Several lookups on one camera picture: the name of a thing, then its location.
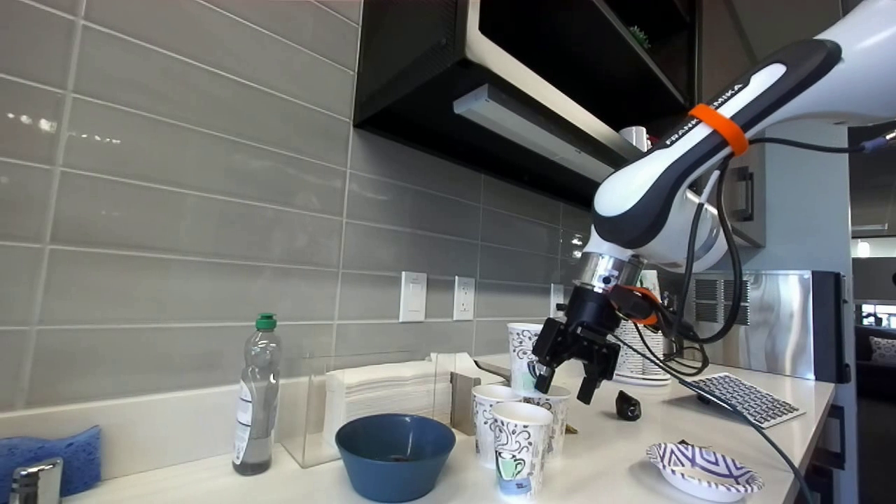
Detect wooden cabinet with handle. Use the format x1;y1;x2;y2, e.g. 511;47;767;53
722;148;767;253

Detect thin black cable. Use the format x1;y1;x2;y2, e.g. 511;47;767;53
612;330;816;504

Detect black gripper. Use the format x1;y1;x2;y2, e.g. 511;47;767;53
529;282;626;405

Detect blue white paper plate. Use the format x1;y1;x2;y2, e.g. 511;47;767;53
648;438;763;504

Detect dark upper cabinet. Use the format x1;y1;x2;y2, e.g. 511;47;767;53
354;0;704;207

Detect orange cable strap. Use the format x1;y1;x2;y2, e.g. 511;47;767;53
686;100;753;160

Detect white paper napkins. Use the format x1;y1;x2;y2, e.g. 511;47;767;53
430;351;488;375

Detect small black rounded object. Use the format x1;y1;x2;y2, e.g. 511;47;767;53
613;389;644;424

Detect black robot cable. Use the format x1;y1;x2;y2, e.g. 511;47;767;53
675;130;896;348

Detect black orange wrist camera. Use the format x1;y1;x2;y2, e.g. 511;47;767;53
612;281;666;330

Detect white black keyboard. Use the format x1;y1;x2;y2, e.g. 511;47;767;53
686;372;808;435

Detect dark blue bowl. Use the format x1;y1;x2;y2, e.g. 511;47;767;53
333;412;459;504

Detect white light switch plate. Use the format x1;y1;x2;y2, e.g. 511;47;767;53
397;270;430;323

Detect white wall outlet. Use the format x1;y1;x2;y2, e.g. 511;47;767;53
452;274;477;323

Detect clear acrylic box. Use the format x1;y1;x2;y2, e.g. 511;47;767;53
277;362;453;470

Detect blue sponge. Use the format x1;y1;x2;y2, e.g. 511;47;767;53
0;424;105;498

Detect gray napkin holder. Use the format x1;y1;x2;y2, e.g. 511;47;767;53
449;359;515;438

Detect clear plastic bottle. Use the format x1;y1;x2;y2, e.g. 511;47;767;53
234;312;284;480

